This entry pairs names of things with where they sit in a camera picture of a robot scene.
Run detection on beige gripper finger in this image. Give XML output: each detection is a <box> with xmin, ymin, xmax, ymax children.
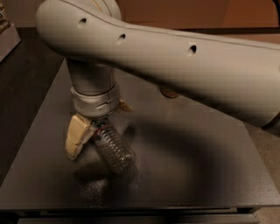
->
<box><xmin>65</xmin><ymin>114</ymin><xmax>96</xmax><ymax>160</ymax></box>
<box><xmin>116</xmin><ymin>100</ymin><xmax>133</xmax><ymax>112</ymax></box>

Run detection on white box on side table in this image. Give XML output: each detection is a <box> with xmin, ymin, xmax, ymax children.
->
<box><xmin>0</xmin><ymin>3</ymin><xmax>22</xmax><ymax>63</ymax></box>

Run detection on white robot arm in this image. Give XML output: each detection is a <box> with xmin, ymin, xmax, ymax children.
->
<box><xmin>36</xmin><ymin>0</ymin><xmax>280</xmax><ymax>136</ymax></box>

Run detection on clear plastic water bottle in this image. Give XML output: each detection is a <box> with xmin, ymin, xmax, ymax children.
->
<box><xmin>92</xmin><ymin>118</ymin><xmax>136</xmax><ymax>175</ymax></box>

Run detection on brown soda can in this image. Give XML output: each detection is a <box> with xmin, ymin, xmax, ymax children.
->
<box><xmin>160</xmin><ymin>87</ymin><xmax>179</xmax><ymax>98</ymax></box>

